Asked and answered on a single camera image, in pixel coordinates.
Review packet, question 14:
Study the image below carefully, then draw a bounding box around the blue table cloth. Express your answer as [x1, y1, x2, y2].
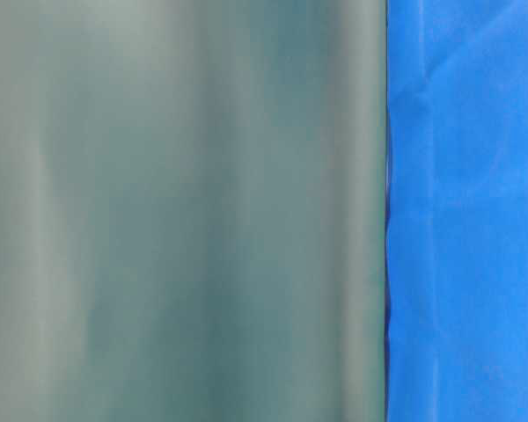
[386, 1, 528, 421]

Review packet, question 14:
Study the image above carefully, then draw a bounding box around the blurred grey-green panel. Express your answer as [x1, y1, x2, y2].
[0, 1, 386, 421]

